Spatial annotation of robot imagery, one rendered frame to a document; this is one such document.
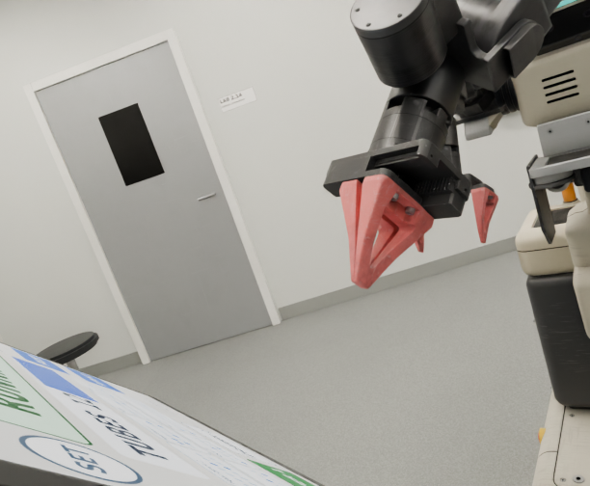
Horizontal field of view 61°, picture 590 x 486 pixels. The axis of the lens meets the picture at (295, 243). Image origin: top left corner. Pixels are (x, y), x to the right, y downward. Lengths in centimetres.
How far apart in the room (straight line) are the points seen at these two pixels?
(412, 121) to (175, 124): 323
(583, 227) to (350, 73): 261
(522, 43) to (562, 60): 57
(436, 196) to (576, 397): 124
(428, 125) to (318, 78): 311
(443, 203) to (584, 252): 74
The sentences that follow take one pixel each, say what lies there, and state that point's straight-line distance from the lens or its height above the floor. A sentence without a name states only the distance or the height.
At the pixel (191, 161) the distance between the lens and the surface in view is 357.
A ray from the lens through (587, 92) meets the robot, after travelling 104.
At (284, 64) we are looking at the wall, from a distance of 353.
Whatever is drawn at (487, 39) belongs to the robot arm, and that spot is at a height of 124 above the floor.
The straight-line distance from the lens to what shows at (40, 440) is 19.
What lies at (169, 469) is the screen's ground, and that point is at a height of 111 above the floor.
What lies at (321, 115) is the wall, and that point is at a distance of 349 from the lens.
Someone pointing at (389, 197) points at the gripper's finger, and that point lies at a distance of 37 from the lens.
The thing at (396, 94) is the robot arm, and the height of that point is 123.
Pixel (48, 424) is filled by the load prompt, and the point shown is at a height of 115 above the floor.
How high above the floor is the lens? 122
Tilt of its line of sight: 11 degrees down
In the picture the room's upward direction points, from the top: 19 degrees counter-clockwise
